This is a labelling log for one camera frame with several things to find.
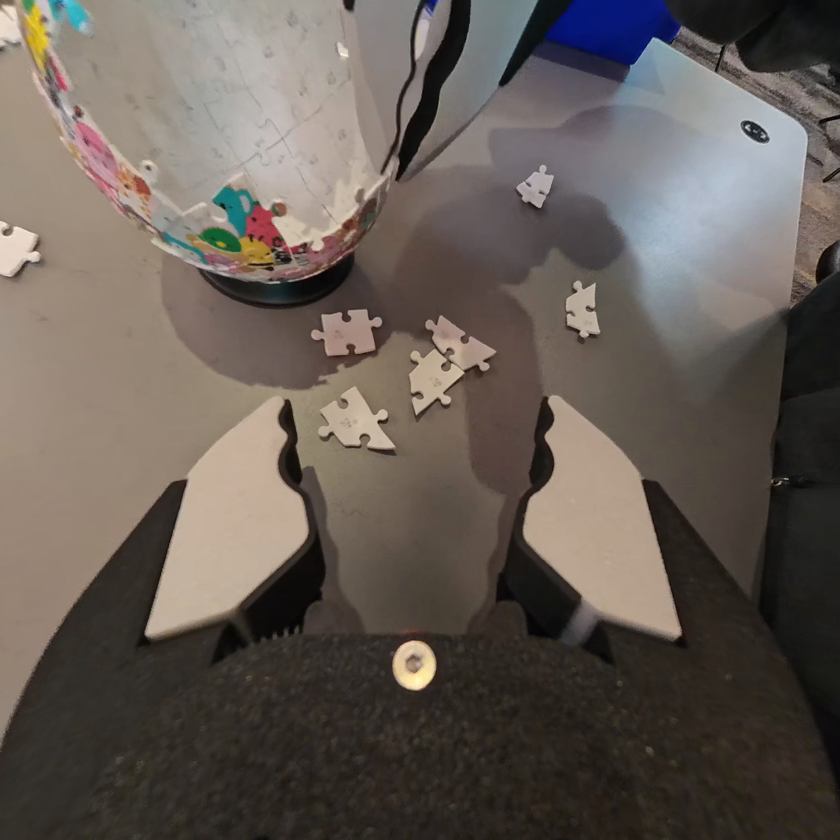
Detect person's dark clothing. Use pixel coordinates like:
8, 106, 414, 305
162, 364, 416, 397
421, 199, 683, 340
758, 243, 840, 723

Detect joined white puzzle pieces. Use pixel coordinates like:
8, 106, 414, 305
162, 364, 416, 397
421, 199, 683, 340
425, 315, 497, 373

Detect black ball stand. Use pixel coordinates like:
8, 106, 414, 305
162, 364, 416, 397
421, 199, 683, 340
200, 252, 355, 309

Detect colourful 3D puzzle ball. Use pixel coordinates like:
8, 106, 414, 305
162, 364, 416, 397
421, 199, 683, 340
16, 0, 395, 284

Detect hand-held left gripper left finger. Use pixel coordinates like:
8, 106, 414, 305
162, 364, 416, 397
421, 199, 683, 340
144, 395, 326, 645

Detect blue storage bin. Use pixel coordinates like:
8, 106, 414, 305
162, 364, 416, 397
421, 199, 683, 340
545, 0, 683, 67

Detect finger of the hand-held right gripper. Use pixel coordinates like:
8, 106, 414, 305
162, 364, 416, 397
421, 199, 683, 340
345, 0, 429, 178
395, 0, 540, 181

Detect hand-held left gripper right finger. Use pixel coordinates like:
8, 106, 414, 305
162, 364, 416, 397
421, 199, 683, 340
497, 395, 683, 648

